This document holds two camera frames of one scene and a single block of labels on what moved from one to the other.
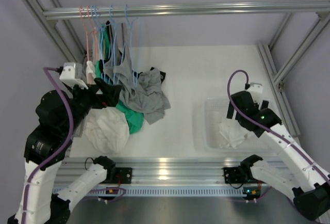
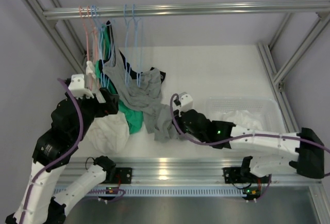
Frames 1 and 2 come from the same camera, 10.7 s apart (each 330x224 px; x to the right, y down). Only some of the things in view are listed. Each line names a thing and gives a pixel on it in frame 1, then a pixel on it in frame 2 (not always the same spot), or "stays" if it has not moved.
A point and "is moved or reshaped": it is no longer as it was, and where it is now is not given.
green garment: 134,118 stays
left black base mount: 123,175 stays
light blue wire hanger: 126,16 is moved or reshaped
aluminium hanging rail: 297,5 stays
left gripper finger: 99,84 to 106,94
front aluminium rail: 164,172 stays
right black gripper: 263,105 to 181,114
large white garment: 108,128 stays
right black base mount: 234,175 stays
